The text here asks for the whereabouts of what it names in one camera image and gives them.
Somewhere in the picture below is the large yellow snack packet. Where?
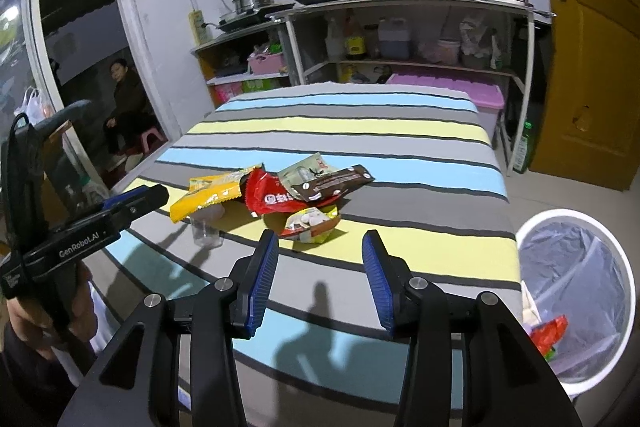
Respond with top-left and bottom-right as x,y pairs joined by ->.
170,163 -> 264,224

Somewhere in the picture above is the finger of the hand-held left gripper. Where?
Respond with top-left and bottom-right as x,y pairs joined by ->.
65,186 -> 151,228
70,184 -> 170,244

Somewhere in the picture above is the person's left forearm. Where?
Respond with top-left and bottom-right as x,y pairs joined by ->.
0,332 -> 96,427

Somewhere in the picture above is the black induction cooker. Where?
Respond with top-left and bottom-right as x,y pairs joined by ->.
202,9 -> 281,34

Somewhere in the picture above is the green glass bottle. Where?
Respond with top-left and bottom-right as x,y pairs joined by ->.
511,121 -> 536,175

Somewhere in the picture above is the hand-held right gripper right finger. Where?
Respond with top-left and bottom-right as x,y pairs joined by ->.
361,229 -> 583,427

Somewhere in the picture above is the pink plastic stool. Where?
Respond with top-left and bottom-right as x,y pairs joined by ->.
135,125 -> 168,154

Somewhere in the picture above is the small yellow white packet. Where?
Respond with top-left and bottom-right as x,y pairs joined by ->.
277,206 -> 342,244

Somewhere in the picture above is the yellow label oil bottle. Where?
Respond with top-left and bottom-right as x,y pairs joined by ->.
344,14 -> 367,61

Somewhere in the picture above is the yellow power strip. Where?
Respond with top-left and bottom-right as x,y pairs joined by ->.
189,10 -> 210,46

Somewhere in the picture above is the brown snack packet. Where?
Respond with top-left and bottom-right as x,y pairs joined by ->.
292,164 -> 375,204

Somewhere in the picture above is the pink plastic bucket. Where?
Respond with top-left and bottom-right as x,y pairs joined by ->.
437,38 -> 462,65

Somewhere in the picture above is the striped bed sheet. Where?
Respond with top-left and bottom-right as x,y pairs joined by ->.
85,83 -> 523,427

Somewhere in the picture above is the red snack packet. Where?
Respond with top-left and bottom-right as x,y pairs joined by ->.
241,169 -> 346,219

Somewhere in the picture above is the blue jerrycan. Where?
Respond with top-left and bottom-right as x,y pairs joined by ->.
377,18 -> 413,60

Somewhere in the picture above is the red plastic bag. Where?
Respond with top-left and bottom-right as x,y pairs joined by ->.
530,314 -> 570,355

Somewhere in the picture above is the white plastic bag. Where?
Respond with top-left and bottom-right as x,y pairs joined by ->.
14,88 -> 53,125

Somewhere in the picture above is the white trash bin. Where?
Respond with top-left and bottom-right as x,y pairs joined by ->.
515,208 -> 636,400

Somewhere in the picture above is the clear plastic cup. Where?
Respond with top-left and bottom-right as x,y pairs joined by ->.
190,206 -> 224,250

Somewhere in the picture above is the person's left hand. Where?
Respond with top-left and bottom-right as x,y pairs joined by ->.
2,259 -> 96,360

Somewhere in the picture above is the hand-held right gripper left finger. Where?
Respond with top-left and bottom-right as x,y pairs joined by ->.
62,228 -> 280,427

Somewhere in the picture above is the low wooden shelf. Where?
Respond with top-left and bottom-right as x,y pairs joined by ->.
190,29 -> 293,110

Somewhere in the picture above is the pink lidded storage box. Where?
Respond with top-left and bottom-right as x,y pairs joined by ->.
385,72 -> 506,142

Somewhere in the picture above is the yellow wooden door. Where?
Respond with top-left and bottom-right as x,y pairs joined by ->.
530,0 -> 640,192

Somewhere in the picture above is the white shelf unit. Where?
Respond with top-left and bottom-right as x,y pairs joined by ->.
267,0 -> 556,178

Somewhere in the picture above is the pink plastic basket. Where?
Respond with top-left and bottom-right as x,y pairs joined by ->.
247,52 -> 288,76

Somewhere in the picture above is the grey snack packet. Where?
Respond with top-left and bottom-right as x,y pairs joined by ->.
276,153 -> 333,188

